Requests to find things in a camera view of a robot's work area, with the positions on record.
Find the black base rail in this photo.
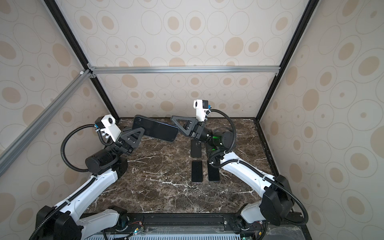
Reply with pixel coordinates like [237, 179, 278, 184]
[83, 211, 313, 240]

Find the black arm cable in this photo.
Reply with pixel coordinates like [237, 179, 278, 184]
[28, 124, 113, 240]
[208, 108, 309, 226]

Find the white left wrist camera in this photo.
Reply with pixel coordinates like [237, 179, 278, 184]
[95, 115, 122, 142]

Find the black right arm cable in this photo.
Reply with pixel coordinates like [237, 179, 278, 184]
[208, 108, 309, 226]

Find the black corner frame post right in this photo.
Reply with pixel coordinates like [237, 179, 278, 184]
[256, 0, 320, 123]

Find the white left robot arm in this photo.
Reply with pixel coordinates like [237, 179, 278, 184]
[30, 128, 145, 240]

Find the silver aluminium rail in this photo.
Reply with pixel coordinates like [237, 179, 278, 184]
[1, 70, 91, 175]
[91, 66, 280, 74]

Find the silver aluminium rail back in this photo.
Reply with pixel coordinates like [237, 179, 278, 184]
[91, 66, 280, 74]

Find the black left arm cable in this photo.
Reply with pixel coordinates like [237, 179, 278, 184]
[28, 124, 113, 240]

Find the black corner frame post left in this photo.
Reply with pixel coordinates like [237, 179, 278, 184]
[43, 0, 120, 123]

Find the silver aluminium rail left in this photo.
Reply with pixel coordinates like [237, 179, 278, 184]
[1, 70, 91, 175]

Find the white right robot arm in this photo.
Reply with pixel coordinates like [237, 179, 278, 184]
[171, 116, 294, 226]

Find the black corner frame post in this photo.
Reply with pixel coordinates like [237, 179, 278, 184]
[256, 0, 320, 123]
[43, 0, 120, 123]

